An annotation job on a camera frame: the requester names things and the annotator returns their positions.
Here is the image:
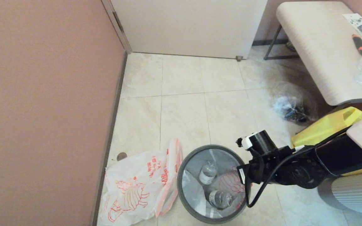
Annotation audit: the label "white door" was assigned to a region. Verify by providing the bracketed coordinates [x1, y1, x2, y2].
[110, 0, 268, 59]

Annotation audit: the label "grey bin rim ring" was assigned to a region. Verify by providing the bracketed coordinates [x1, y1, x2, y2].
[177, 144, 251, 224]

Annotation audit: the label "clear plastic bottle white label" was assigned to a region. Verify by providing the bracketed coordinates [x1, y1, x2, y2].
[199, 161, 217, 185]
[209, 189, 233, 209]

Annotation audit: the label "white red-print plastic bag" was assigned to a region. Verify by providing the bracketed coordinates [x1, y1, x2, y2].
[98, 138, 183, 226]

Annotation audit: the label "used white red plastic bag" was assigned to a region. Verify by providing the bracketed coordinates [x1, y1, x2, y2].
[181, 149, 247, 220]

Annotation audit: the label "orange black hand tool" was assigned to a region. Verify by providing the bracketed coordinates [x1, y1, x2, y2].
[352, 34, 362, 56]

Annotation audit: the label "black white printed paper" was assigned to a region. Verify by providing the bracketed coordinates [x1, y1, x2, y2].
[343, 13, 362, 40]

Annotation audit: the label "grey door frame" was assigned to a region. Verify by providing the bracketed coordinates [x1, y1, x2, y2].
[102, 0, 133, 54]

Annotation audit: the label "yellow fabric bag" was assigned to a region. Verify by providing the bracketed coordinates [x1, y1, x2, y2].
[291, 107, 362, 176]

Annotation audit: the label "white wood bench metal legs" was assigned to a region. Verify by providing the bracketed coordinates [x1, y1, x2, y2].
[264, 1, 362, 106]

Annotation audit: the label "black round trash bin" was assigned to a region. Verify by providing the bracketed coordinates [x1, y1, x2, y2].
[177, 144, 251, 224]

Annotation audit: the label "clear plastic bag dark contents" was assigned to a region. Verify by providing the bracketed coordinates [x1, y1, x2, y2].
[272, 82, 318, 124]

